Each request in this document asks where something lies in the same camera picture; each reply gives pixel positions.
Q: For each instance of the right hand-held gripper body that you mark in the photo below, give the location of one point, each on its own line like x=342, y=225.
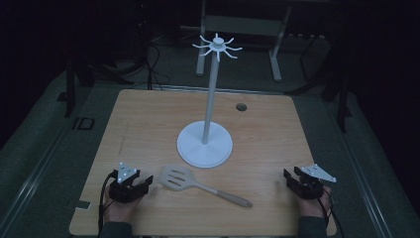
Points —
x=310, y=189

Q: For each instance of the beige slotted spatula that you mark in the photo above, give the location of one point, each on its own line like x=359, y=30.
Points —
x=185, y=181

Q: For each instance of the grey metal desk frame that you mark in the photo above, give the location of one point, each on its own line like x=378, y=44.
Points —
x=244, y=25

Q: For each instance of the white utensil hook stand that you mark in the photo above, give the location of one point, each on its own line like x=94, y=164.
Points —
x=204, y=147

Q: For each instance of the person's left hand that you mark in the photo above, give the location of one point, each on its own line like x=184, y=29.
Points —
x=120, y=210

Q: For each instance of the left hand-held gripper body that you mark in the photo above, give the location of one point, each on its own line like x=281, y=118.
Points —
x=123, y=193

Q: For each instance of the black metal stand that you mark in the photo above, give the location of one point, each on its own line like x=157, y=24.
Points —
x=341, y=99
x=70, y=89

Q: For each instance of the person's right hand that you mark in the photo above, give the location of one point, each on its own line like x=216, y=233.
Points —
x=312, y=208

